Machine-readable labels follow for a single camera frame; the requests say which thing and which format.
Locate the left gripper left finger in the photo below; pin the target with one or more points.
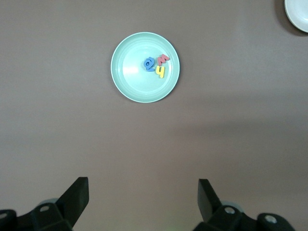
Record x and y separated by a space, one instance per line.
69 207

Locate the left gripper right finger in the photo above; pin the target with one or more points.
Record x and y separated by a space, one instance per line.
211 207

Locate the yellow foam letter h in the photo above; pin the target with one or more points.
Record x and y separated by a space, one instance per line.
160 72

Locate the red foam letter w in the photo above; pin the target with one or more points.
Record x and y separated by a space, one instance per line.
162 59

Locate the green plate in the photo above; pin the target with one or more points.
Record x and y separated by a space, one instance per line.
134 79

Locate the beige plate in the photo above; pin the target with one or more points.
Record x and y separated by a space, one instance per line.
298 14

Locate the brown table cover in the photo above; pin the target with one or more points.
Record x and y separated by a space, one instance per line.
154 144

